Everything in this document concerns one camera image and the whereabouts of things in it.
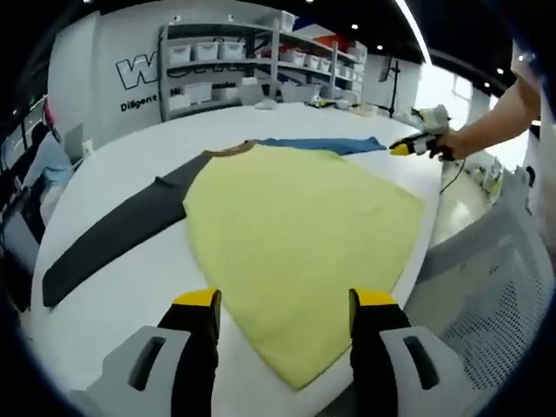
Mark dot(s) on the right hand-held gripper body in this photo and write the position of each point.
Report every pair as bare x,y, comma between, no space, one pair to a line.
434,119

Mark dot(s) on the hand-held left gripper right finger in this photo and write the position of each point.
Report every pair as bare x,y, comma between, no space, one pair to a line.
378,373

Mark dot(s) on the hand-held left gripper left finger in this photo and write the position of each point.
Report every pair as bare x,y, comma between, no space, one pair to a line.
191,369

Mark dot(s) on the yellow blue grey garment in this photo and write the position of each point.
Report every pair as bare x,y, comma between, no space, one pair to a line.
304,226

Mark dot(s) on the person's right hand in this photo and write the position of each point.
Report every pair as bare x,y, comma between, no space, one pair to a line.
456,145

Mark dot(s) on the black tripod stand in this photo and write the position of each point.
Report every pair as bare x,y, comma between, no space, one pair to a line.
394,87

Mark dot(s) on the beige wooden item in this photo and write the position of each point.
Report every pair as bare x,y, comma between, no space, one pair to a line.
364,110

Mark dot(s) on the long ceiling light strip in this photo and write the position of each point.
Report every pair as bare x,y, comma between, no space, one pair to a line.
415,30

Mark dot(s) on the round ceiling spotlights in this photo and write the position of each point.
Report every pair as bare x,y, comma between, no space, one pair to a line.
379,47

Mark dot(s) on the idle hand-held gripper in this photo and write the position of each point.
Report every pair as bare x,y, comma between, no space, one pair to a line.
321,103

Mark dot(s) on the person's white shirt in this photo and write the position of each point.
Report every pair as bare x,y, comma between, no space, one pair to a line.
545,130

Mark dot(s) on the grey metal shelf rack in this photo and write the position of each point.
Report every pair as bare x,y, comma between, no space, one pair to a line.
321,61
217,74

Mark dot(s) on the white crumpled object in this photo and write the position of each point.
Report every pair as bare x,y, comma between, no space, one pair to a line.
266,105

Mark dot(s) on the metal shelf with bins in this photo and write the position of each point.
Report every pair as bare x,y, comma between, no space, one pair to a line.
206,50

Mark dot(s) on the grey box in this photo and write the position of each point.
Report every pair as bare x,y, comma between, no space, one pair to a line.
74,141

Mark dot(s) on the pink hanging item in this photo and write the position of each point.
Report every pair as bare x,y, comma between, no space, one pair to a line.
52,121

